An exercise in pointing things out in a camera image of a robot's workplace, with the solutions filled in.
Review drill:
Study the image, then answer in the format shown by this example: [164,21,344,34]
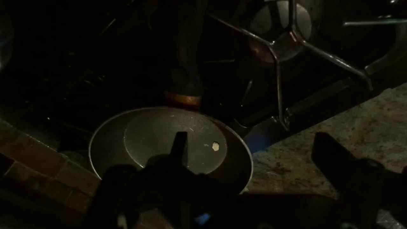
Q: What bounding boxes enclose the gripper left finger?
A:
[86,131,236,229]

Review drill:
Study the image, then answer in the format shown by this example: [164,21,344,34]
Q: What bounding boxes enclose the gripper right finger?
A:
[311,132,407,229]

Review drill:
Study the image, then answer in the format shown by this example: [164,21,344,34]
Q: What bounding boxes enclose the metal stove grate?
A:
[208,0,407,131]

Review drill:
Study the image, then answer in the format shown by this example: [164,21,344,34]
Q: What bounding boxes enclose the black gas stove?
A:
[0,0,407,159]

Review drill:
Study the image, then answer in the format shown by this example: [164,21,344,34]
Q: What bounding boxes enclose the round stove burner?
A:
[249,0,314,63]

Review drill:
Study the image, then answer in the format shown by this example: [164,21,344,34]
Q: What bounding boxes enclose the grey frying pan black handle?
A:
[88,0,254,195]

